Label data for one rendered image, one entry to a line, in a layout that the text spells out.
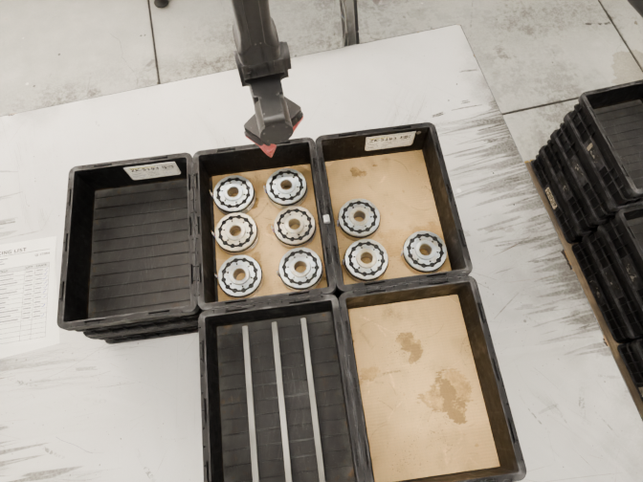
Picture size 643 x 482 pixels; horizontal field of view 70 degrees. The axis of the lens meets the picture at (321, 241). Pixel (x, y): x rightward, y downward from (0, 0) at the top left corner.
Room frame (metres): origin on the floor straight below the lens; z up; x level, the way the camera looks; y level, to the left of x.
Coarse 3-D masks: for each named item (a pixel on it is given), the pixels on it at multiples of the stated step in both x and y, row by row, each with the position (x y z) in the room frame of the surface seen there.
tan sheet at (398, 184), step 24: (336, 168) 0.62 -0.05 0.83; (360, 168) 0.61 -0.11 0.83; (384, 168) 0.61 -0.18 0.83; (408, 168) 0.60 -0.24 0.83; (336, 192) 0.55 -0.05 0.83; (360, 192) 0.54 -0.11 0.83; (384, 192) 0.54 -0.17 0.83; (408, 192) 0.53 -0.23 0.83; (336, 216) 0.48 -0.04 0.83; (384, 216) 0.47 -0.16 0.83; (408, 216) 0.47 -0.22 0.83; (432, 216) 0.46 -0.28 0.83; (384, 240) 0.41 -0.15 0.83
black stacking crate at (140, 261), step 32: (96, 192) 0.59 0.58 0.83; (128, 192) 0.59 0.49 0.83; (160, 192) 0.58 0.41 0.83; (96, 224) 0.50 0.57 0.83; (128, 224) 0.50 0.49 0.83; (160, 224) 0.49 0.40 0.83; (96, 256) 0.41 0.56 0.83; (128, 256) 0.41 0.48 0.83; (160, 256) 0.40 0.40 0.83; (96, 288) 0.33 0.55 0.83; (128, 288) 0.33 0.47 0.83; (160, 288) 0.32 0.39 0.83; (96, 320) 0.23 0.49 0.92; (160, 320) 0.23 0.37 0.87; (192, 320) 0.24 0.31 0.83
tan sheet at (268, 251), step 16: (224, 176) 0.61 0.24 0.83; (256, 176) 0.61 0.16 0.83; (304, 176) 0.60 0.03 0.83; (256, 192) 0.56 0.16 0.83; (256, 208) 0.51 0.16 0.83; (272, 208) 0.51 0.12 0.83; (256, 224) 0.47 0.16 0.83; (272, 224) 0.47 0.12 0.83; (272, 240) 0.42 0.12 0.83; (320, 240) 0.42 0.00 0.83; (224, 256) 0.39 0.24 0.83; (256, 256) 0.38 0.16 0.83; (272, 256) 0.38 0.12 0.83; (320, 256) 0.37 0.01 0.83; (272, 272) 0.34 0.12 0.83; (272, 288) 0.30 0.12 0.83
